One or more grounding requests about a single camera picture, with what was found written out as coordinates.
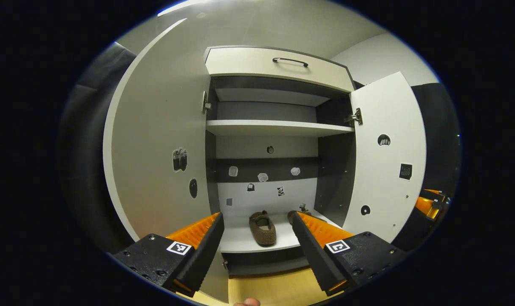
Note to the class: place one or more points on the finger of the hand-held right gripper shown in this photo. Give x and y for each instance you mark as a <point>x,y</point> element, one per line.
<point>425,207</point>
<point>436,199</point>

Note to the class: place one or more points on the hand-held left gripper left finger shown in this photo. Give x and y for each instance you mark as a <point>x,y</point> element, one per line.
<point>200,255</point>

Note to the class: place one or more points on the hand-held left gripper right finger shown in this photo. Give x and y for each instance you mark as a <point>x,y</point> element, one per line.
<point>315,259</point>

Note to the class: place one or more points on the white cabinet door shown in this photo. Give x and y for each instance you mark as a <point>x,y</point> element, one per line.
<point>155,119</point>
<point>385,178</point>

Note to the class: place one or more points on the brown fuzzy shoe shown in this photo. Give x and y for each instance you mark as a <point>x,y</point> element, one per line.
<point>262,229</point>
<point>290,215</point>

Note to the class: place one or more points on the white shoe cabinet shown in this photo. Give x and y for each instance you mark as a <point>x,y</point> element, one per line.
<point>266,195</point>

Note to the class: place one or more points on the metal door hinge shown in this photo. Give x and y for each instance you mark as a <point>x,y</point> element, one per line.
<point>355,117</point>
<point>205,103</point>

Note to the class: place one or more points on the white cabinet shelf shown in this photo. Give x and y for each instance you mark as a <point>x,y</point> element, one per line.
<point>274,127</point>

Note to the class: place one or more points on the cream cabinet drawer front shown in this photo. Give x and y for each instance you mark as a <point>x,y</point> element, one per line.
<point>249,63</point>

